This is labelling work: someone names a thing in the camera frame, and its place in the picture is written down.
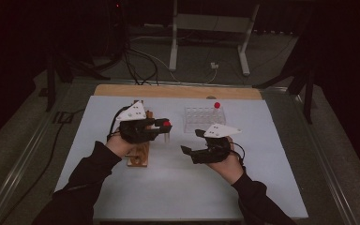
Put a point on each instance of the black tripod stand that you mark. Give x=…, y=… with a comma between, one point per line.
x=51, y=84
x=307, y=93

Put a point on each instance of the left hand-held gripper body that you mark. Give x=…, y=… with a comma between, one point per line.
x=136, y=131

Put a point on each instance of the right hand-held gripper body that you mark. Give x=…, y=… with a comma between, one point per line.
x=215, y=150

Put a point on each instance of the person's left hand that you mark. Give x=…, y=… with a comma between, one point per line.
x=118, y=146

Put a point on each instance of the pale blue table sheet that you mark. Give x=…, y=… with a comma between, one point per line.
x=175, y=187

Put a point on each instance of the dark device with red light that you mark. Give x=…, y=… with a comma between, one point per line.
x=117, y=28

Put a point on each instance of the person's right hand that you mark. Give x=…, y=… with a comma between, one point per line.
x=231, y=170

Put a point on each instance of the white metal stand frame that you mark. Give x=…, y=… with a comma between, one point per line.
x=212, y=22

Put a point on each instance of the clear plastic test tube rack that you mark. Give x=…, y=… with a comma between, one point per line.
x=200, y=120

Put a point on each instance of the wooden test tube rack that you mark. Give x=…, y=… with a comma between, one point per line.
x=139, y=157

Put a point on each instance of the white plug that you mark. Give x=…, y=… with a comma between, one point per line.
x=214, y=65

